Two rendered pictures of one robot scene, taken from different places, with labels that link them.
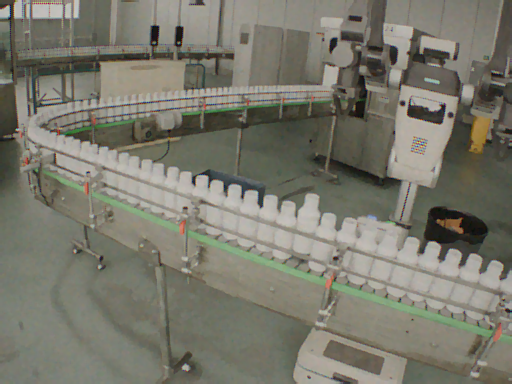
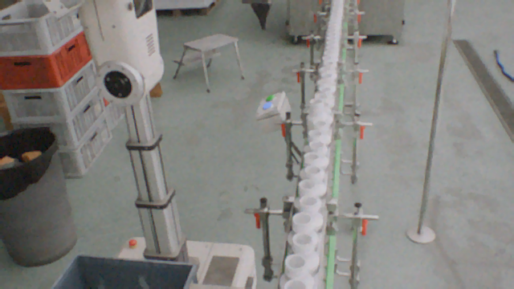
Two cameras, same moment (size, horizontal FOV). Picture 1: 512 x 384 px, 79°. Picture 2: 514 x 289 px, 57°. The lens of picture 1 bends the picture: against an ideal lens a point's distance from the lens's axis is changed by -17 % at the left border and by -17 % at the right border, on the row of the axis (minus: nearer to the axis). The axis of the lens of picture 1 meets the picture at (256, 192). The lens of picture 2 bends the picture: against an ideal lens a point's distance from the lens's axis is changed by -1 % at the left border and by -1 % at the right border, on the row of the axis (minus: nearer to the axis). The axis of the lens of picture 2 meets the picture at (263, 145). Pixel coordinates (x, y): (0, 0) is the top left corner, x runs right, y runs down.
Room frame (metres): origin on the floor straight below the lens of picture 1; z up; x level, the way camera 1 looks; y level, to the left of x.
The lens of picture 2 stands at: (1.34, 0.95, 1.72)
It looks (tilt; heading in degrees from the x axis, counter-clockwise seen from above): 29 degrees down; 256
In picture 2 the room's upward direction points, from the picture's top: 4 degrees counter-clockwise
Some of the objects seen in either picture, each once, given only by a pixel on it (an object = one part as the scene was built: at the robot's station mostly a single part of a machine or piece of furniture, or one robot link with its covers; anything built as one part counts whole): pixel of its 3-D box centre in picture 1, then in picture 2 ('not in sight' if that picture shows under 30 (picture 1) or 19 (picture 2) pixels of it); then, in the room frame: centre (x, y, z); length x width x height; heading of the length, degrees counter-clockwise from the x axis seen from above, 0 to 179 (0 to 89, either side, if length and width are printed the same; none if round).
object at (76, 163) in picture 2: not in sight; (70, 143); (1.98, -2.44, 0.11); 0.61 x 0.41 x 0.22; 71
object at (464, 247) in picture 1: (444, 259); (28, 199); (2.06, -1.40, 0.32); 0.45 x 0.45 x 0.64
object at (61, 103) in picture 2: not in sight; (55, 87); (1.98, -2.43, 0.55); 0.61 x 0.41 x 0.22; 72
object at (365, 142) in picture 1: (381, 98); not in sight; (5.18, -1.64, 1.00); 1.60 x 1.30 x 2.00; 137
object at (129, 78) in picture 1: (141, 102); not in sight; (5.18, 1.79, 0.59); 1.10 x 0.62 x 1.18; 137
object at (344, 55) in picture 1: (350, 45); not in sight; (0.99, -0.21, 1.61); 0.12 x 0.09 x 0.12; 155
